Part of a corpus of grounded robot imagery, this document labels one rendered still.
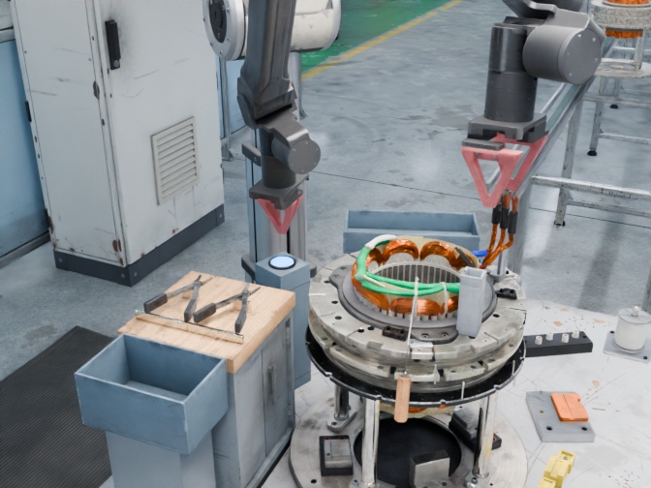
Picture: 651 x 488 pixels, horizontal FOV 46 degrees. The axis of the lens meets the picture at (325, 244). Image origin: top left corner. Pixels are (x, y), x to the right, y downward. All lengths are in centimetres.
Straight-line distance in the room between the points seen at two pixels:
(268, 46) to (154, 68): 236
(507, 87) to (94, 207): 269
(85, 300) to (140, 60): 104
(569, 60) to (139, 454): 74
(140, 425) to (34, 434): 169
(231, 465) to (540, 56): 71
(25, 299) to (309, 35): 239
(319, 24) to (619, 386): 87
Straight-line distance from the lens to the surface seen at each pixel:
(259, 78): 113
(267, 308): 116
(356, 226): 151
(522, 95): 91
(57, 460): 261
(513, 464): 132
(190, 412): 101
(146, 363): 114
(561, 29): 87
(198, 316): 111
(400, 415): 104
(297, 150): 116
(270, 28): 102
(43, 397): 289
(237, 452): 116
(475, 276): 104
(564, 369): 159
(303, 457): 129
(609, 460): 140
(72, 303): 345
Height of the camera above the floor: 166
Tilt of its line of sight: 26 degrees down
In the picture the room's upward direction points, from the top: straight up
